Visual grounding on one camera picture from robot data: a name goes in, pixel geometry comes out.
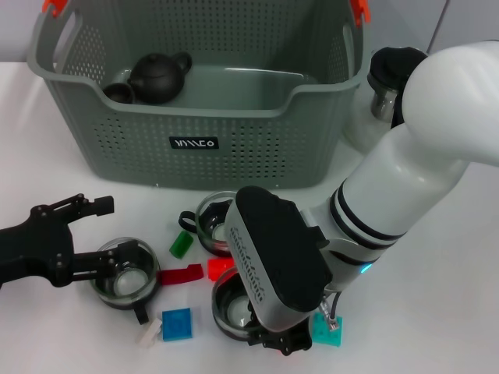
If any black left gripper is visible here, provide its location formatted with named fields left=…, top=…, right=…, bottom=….
left=0, top=192, right=140, bottom=289

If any glass teacup with black holder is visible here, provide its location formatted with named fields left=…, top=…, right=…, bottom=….
left=211, top=267, right=274, bottom=346
left=89, top=237, right=161, bottom=326
left=178, top=190, right=239, bottom=258

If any small black clay teacup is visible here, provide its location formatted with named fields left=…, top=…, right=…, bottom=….
left=101, top=81, right=136, bottom=105

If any grey perforated storage basket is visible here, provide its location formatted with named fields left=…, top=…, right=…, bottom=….
left=27, top=0, right=371, bottom=192

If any teal square toy brick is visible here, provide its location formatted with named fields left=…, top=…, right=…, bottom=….
left=311, top=311, right=345, bottom=347

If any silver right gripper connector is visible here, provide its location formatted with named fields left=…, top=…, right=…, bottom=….
left=321, top=309, right=341, bottom=333

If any green toy brick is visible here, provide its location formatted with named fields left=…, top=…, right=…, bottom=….
left=169, top=229, right=195, bottom=259

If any dark red toy brick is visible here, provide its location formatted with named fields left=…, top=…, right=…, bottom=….
left=157, top=263, right=204, bottom=288

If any orange sloped toy brick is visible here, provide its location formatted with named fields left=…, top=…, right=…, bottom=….
left=207, top=257, right=235, bottom=281

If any white toy brick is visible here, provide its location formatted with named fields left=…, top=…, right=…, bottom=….
left=135, top=318, right=164, bottom=347

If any blue square toy brick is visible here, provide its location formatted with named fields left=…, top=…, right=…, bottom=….
left=161, top=308, right=195, bottom=343

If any black clay teapot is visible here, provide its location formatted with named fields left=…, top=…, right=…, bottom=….
left=126, top=51, right=193, bottom=105

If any glass pitcher with black lid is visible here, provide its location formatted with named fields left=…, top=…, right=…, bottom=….
left=342, top=45, right=430, bottom=157

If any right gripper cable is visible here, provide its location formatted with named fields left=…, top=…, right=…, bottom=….
left=321, top=290, right=344, bottom=319

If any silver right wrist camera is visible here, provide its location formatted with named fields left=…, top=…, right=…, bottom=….
left=224, top=185, right=333, bottom=334

